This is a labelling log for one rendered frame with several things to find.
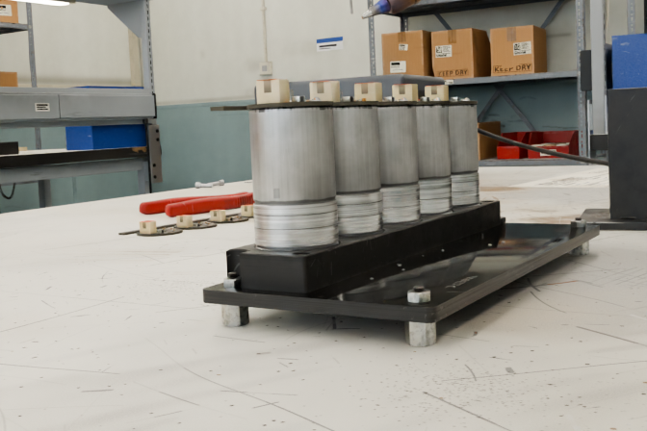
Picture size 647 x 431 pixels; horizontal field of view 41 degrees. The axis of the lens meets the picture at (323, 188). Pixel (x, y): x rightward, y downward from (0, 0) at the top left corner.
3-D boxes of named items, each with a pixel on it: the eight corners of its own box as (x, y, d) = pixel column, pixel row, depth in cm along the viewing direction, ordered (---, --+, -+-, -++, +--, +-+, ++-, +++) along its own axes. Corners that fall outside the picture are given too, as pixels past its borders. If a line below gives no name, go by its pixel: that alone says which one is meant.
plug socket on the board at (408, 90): (421, 102, 31) (421, 84, 31) (411, 102, 31) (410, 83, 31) (401, 103, 32) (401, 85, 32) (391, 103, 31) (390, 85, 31)
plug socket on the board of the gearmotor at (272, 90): (295, 103, 24) (294, 79, 24) (277, 103, 24) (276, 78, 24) (271, 104, 25) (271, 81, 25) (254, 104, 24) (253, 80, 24)
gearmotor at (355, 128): (397, 254, 28) (391, 97, 28) (361, 266, 26) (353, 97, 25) (333, 251, 29) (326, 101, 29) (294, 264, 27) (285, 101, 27)
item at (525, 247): (434, 245, 38) (433, 219, 38) (601, 251, 34) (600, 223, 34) (201, 327, 24) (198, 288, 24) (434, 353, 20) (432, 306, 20)
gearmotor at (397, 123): (432, 242, 30) (427, 97, 30) (401, 253, 28) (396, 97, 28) (372, 240, 32) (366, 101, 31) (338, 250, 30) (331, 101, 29)
